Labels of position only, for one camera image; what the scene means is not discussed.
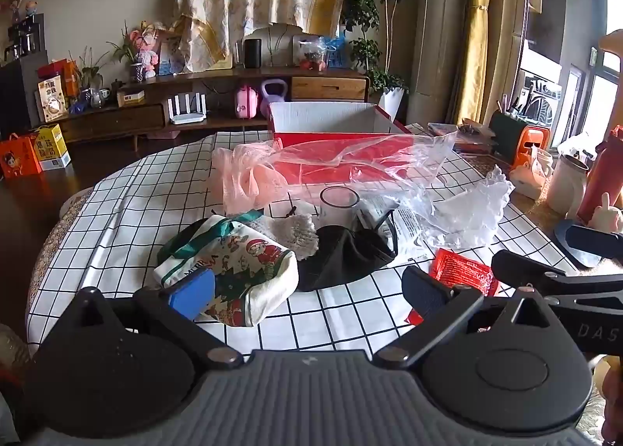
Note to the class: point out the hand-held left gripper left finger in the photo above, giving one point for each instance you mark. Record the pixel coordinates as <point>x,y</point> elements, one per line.
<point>192,291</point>

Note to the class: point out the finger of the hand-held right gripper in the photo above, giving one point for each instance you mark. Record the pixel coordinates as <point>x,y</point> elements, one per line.
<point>525,267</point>
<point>581,244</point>

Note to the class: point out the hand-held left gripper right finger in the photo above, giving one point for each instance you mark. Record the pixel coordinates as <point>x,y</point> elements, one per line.
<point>422,289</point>

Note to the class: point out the red foil packet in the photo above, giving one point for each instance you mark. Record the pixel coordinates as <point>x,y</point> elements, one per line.
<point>462,270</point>

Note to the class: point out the christmas print fabric pouch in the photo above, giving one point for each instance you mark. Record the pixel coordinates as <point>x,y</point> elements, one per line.
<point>248,266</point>

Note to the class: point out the white plastic bag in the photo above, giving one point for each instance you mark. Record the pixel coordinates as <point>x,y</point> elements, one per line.
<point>467,212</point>

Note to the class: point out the grey knitted cloth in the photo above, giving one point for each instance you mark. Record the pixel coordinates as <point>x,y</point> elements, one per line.
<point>292,231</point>

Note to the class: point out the pink mesh bath sponge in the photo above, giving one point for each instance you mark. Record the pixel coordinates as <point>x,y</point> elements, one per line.
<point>243,178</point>

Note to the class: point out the clear plastic bag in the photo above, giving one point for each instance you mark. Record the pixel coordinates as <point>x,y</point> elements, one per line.
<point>394,158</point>

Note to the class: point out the red cardboard box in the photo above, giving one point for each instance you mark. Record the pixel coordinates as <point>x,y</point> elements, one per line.
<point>331,119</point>

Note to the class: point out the person's right hand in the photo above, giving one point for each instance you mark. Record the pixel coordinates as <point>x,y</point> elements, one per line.
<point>614,397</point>

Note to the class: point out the white rabbit figure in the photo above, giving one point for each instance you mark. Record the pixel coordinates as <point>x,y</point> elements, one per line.
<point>606,217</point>

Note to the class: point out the clear printed wrapper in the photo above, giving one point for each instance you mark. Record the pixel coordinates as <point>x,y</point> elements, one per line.
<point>409,231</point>

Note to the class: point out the white mug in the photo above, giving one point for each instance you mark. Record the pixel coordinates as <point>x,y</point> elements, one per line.
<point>564,185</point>

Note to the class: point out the red bottle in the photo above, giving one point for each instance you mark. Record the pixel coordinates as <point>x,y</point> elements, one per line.
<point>603,173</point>

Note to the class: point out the white tissue pack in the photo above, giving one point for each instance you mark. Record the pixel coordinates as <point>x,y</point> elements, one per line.
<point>533,178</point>

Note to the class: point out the black white checkered tablecloth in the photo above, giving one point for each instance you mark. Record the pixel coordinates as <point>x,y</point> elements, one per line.
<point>146,193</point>

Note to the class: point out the clear glass cup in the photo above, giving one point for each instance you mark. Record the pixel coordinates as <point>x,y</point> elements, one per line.
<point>340,212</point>

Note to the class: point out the green pen holder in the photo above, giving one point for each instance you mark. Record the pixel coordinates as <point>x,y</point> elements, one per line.
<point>504,134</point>

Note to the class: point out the stack of clear boxes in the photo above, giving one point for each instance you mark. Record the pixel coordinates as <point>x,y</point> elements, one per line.
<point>467,139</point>

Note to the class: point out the white washing machine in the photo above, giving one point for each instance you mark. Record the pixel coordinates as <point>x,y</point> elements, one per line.
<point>540,102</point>

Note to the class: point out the bundle of pens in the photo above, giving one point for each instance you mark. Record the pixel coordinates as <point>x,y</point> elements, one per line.
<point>508,107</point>

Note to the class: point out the white antenna router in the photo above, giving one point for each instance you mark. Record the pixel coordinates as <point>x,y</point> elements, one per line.
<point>187,117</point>

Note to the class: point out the white angular planter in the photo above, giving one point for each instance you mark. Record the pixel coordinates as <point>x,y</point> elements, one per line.
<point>392,102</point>

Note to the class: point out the pink toy case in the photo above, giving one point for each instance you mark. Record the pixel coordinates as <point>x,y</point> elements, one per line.
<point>248,102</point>

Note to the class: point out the yellow milk carton box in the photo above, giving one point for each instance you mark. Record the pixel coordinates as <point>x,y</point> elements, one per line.
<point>51,146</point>

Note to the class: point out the small tan box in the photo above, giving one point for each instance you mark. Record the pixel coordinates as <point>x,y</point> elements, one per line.
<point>130,98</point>

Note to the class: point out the wooden tv cabinet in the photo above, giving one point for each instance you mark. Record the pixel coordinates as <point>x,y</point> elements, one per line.
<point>194,83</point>

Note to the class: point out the purple kettlebell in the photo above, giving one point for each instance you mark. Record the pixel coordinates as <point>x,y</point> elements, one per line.
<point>275,100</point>

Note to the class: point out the glass teapot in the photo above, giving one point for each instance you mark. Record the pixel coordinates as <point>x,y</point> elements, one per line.
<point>100,98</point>

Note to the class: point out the orange gift box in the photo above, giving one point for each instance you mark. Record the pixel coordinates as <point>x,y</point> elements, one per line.
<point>18,156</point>

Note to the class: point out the tan printed food box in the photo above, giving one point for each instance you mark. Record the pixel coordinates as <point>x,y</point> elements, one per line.
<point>51,100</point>

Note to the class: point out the potted plant in vase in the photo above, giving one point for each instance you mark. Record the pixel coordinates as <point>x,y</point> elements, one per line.
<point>131,61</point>

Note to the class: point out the yellow curtain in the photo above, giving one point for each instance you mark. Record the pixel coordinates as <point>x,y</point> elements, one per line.
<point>477,27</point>

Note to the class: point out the small leafy potted plant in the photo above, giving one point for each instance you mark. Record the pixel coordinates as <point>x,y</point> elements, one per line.
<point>87,73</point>

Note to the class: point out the black cylinder speaker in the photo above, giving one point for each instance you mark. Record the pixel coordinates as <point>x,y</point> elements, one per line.
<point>252,54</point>

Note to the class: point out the pink plush doll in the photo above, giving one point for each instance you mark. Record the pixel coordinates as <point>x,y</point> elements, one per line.
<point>146,49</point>

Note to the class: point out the blue printed bag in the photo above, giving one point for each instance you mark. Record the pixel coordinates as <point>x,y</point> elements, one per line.
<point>337,54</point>

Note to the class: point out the red orange gift bag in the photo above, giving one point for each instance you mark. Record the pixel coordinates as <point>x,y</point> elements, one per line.
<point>61,73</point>

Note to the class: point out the clear bag of fruit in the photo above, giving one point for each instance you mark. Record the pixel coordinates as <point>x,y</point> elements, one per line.
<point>314,56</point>

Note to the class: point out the tall potted tree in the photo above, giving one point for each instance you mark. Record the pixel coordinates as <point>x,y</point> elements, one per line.
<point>362,12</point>

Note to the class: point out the black coffee machine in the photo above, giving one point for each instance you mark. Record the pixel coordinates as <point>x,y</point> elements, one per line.
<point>24,39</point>

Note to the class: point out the white picture frame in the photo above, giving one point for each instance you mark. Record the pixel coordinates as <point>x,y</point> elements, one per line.
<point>298,49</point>

